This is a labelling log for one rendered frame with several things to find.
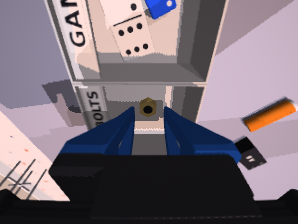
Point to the orange cylinder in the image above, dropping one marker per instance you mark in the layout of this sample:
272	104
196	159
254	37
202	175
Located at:
271	115

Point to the brass hex nut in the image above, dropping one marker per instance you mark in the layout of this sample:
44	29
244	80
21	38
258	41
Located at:
148	107

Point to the white domino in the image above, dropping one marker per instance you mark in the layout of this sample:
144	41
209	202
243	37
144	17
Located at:
130	28

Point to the grey rack of labelled bins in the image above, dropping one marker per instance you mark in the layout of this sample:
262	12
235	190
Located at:
175	75

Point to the black 9v battery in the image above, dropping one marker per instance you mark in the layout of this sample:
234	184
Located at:
250	157

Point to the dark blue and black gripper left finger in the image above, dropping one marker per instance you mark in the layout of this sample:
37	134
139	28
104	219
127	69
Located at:
106	137

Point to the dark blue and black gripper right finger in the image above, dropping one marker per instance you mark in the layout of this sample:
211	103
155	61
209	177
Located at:
194	139

